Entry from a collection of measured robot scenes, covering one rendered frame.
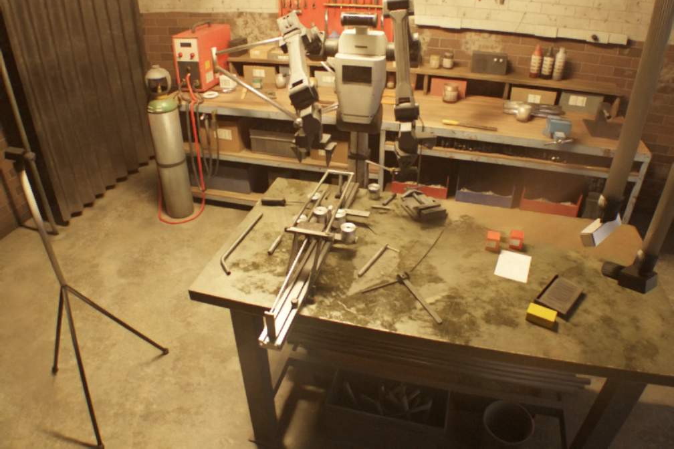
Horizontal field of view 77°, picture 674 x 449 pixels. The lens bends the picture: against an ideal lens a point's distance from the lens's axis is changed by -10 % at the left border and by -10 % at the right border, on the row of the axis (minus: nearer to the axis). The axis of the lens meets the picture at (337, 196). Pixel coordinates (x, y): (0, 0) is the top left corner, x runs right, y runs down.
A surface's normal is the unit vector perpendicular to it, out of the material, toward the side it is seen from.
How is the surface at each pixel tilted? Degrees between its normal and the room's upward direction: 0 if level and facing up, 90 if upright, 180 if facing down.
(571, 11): 90
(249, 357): 90
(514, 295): 0
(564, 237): 0
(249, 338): 90
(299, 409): 0
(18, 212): 90
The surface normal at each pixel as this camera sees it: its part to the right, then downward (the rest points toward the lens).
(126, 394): 0.00, -0.86
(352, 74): -0.26, 0.48
